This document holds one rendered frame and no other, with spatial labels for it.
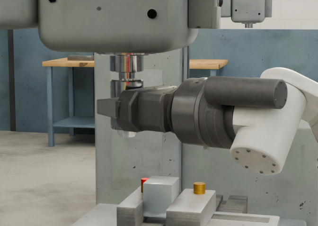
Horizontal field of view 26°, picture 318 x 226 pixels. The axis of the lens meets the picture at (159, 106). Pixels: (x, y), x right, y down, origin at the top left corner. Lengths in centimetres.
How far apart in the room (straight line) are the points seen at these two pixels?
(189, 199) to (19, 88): 695
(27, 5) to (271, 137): 35
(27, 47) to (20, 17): 714
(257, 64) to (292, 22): 57
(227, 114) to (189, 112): 5
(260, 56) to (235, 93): 665
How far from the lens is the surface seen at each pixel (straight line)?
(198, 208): 117
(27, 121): 812
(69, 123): 721
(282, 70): 85
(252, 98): 80
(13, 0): 90
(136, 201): 122
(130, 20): 87
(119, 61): 95
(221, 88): 82
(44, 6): 90
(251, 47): 746
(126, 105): 90
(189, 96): 87
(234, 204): 161
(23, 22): 90
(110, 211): 130
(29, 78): 805
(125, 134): 97
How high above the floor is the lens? 136
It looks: 8 degrees down
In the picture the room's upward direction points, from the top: straight up
